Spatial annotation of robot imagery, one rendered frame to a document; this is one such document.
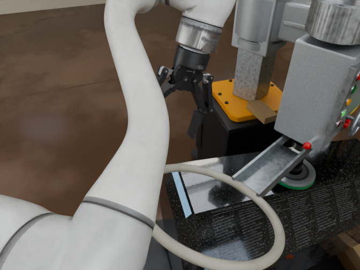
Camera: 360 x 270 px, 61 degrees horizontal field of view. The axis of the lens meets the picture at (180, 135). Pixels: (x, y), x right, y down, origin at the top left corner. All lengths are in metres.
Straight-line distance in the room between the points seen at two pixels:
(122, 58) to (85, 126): 2.87
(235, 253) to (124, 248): 1.18
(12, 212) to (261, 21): 1.69
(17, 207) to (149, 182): 0.17
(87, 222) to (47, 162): 2.69
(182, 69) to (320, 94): 0.69
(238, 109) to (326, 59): 1.04
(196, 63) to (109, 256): 0.43
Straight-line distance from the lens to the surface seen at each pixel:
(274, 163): 1.34
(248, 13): 1.92
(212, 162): 1.65
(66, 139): 3.25
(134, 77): 0.48
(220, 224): 1.47
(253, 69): 2.10
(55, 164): 3.00
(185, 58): 0.65
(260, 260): 0.88
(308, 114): 1.30
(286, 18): 1.93
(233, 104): 2.18
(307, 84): 1.25
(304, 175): 1.61
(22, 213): 0.44
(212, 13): 0.64
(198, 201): 1.47
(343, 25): 1.12
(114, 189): 0.38
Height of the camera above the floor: 1.97
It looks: 40 degrees down
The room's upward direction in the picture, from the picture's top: straight up
